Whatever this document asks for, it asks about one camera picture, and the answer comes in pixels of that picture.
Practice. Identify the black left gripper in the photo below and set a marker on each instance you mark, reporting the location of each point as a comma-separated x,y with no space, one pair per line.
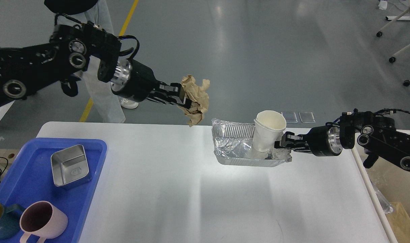
136,81

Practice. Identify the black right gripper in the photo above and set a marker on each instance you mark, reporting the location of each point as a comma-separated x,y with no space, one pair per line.
322,141

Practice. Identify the brown paper ball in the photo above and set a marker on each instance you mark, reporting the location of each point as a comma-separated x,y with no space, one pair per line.
199,99

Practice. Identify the white paper cup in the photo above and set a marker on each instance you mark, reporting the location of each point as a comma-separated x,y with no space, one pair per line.
269,128

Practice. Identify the aluminium foil tray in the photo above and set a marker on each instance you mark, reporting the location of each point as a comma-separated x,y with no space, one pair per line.
233,145

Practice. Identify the stainless steel rectangular container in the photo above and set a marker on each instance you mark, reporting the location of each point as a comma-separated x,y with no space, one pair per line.
70,167

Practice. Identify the pink mug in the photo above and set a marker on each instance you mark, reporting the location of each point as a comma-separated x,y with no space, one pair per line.
44,220

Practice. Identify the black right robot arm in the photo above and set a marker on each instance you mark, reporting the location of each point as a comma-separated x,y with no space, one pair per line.
374,131

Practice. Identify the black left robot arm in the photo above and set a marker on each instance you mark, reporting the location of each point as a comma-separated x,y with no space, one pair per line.
24,71

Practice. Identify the clear floor plate left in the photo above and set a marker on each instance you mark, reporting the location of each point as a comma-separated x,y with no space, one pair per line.
290,117

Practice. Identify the person in light jeans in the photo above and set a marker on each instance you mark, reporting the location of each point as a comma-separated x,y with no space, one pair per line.
108,105

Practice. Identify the white plastic bin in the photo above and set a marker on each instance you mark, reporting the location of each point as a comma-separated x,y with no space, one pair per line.
394,184

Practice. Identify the blue plastic tray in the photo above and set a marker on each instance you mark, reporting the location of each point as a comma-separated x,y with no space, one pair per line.
30,179

